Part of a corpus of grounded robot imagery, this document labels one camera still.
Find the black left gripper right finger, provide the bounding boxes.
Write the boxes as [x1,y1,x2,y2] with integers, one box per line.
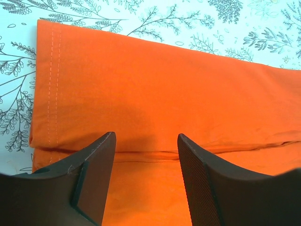
[177,134,301,226]

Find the floral patterned table mat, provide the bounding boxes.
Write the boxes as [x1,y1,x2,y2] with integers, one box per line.
[0,0,301,175]

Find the orange t shirt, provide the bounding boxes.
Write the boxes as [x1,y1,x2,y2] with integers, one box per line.
[29,20,301,226]

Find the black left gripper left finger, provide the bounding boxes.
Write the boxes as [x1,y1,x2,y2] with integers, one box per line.
[0,132,116,226]

